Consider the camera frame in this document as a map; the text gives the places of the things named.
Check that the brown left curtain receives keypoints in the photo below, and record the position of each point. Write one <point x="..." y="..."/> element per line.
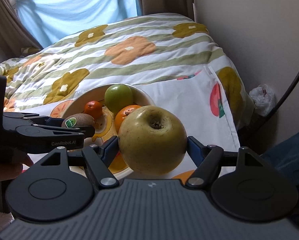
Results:
<point x="13" y="35"/>

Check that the light blue window cloth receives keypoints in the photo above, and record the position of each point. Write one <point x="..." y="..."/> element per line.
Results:
<point x="48" y="21"/>

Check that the large green apple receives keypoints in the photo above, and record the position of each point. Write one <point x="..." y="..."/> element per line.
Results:
<point x="117" y="97"/>

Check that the white plastic bag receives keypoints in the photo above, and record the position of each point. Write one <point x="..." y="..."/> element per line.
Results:
<point x="264" y="99"/>

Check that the small mandarin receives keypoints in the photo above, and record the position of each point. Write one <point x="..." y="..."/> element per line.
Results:
<point x="94" y="109"/>

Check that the floral striped duvet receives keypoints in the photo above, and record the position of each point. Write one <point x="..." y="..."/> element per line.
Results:
<point x="137" y="51"/>

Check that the brown kiwi with sticker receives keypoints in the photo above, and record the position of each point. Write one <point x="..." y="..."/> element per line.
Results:
<point x="78" y="120"/>

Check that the large orange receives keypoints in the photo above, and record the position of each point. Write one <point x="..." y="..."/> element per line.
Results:
<point x="122" y="114"/>

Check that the white fruit print cloth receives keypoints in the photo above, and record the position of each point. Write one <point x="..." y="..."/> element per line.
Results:
<point x="199" y="103"/>

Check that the yellow pear apple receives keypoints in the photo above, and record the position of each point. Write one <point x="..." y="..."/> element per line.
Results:
<point x="152" y="141"/>

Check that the person's left hand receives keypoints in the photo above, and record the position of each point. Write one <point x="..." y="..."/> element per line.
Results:
<point x="12" y="166"/>

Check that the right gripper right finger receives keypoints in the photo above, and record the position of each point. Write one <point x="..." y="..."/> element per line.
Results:
<point x="209" y="160"/>

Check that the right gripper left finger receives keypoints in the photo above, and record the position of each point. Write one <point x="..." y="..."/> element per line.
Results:
<point x="96" y="161"/>

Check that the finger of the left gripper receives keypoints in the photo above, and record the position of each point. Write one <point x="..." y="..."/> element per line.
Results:
<point x="15" y="119"/>
<point x="88" y="131"/>

